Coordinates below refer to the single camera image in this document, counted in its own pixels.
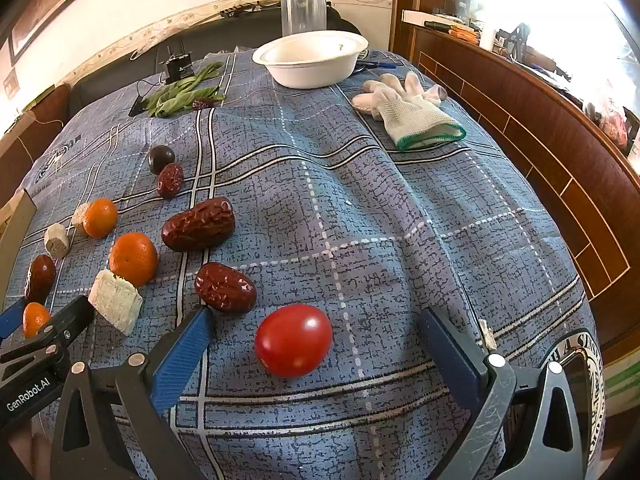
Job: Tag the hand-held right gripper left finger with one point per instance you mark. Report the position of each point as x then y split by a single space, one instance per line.
185 350

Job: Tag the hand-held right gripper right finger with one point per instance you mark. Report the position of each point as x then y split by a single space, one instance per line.
450 355

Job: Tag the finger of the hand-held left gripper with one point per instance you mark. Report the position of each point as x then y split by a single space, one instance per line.
12 317
70 320

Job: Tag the small orange mandarin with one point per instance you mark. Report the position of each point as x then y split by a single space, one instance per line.
35 319

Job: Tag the dark red date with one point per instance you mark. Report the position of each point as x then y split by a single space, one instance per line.
40 277

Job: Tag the white vegetable chunk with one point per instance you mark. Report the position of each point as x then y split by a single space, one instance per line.
115 301

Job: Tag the medium red date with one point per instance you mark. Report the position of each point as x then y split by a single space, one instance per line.
225 287

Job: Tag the cardboard box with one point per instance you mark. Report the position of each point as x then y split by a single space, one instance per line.
15 240

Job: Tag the walnut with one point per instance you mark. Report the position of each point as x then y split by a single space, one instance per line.
56 240

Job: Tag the large orange mandarin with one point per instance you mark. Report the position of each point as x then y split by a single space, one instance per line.
133 258

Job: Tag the small pale vegetable chunk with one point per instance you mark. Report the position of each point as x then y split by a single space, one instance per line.
79 217

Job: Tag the red tomato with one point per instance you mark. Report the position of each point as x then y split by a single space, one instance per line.
293 341

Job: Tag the large red date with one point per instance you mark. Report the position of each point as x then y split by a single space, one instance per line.
198 224

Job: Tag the blue plaid tablecloth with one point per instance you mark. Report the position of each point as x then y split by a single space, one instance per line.
375 210

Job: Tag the small red date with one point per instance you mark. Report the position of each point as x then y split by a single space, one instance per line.
170 180

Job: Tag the dark round fruit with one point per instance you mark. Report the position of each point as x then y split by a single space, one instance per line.
161 158

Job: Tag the brown wooden window ledge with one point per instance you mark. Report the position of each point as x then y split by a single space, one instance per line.
550 135

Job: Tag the white knit glove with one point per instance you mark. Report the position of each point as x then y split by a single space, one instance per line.
415 110

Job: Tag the dark sofa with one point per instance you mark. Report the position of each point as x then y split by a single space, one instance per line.
115 75

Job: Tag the green leafy vegetable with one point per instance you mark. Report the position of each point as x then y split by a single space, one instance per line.
185 92

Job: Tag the small black device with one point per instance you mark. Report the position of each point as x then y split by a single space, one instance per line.
177 66

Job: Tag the blue pen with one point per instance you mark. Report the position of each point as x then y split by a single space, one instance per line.
377 65

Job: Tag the white bowl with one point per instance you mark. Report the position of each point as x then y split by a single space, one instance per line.
310 57

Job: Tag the white roll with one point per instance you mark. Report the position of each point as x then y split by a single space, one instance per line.
487 36

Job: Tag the white flat box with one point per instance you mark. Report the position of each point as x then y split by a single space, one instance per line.
425 16

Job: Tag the clear glass jar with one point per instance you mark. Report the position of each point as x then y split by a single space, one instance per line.
302 10

